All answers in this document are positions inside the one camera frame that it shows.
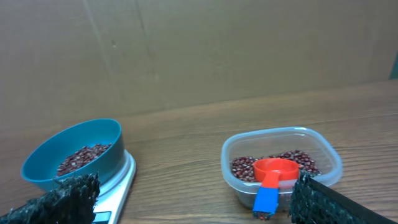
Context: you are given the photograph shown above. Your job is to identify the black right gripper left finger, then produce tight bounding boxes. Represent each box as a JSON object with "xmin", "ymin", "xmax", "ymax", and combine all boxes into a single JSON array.
[{"xmin": 1, "ymin": 174, "xmax": 100, "ymax": 224}]

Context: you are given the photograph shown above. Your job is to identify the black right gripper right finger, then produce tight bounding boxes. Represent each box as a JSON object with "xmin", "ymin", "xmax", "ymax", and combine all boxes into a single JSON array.
[{"xmin": 289, "ymin": 171, "xmax": 397, "ymax": 224}]

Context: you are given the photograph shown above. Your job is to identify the red scoop blue handle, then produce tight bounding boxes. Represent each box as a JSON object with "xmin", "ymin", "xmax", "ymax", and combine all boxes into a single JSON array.
[{"xmin": 252, "ymin": 158, "xmax": 299, "ymax": 221}]

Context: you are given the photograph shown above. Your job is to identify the white digital kitchen scale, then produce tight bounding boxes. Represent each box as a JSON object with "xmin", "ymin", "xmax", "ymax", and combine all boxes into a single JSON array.
[{"xmin": 92, "ymin": 150, "xmax": 137, "ymax": 224}]

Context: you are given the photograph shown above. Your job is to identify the red beans in bowl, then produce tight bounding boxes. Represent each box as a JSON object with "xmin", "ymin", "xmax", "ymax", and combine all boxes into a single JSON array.
[{"xmin": 57, "ymin": 143, "xmax": 112, "ymax": 177}]

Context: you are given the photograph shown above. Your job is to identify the blue metal bowl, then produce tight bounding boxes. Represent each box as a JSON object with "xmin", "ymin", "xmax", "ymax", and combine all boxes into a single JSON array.
[{"xmin": 21, "ymin": 119, "xmax": 124, "ymax": 192}]

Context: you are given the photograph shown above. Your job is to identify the clear plastic container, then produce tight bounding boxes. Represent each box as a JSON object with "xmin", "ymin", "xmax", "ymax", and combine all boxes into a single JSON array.
[{"xmin": 221, "ymin": 127, "xmax": 343, "ymax": 209}]

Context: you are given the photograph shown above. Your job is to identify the red adzuki beans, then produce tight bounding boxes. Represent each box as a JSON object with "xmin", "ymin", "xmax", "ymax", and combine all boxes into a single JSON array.
[{"xmin": 231, "ymin": 150, "xmax": 321, "ymax": 182}]

